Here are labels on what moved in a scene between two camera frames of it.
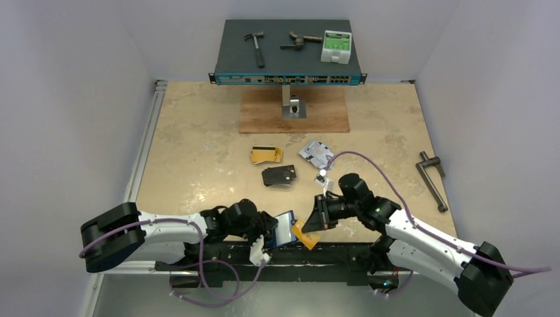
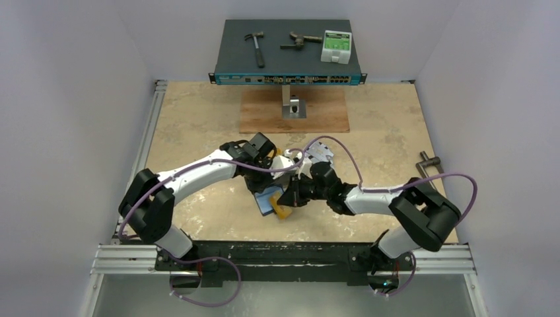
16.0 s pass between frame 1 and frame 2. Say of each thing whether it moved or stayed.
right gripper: moved
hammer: stayed
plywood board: stayed
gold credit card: moved
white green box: stayed
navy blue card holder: moved
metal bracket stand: stayed
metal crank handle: stayed
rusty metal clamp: stayed
